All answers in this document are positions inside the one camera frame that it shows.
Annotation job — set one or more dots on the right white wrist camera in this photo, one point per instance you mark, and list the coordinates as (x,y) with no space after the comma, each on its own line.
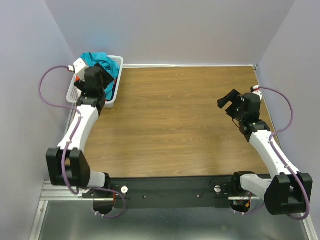
(256,90)

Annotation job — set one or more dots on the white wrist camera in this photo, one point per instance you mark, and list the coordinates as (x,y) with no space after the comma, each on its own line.
(256,90)
(79,67)

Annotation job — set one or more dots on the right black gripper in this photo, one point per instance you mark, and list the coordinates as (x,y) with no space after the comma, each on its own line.
(233,104)

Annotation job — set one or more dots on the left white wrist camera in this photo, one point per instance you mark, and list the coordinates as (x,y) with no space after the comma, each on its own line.
(79,67)

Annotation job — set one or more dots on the aluminium rail frame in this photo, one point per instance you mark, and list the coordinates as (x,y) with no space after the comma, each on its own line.
(64,216)

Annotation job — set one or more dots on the teal t shirt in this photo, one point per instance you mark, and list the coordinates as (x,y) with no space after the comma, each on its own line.
(91,58)

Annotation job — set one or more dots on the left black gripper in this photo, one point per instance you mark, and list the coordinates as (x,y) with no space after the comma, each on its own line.
(105,75)

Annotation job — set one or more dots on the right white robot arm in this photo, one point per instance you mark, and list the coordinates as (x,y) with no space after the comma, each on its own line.
(289,190)

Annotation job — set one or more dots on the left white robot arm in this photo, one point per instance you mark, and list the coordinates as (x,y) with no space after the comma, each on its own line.
(67,165)

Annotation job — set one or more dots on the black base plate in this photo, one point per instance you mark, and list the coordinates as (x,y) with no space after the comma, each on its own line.
(214,191)

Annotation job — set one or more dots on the white plastic basket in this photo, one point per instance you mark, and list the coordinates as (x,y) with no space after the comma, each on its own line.
(74,93)

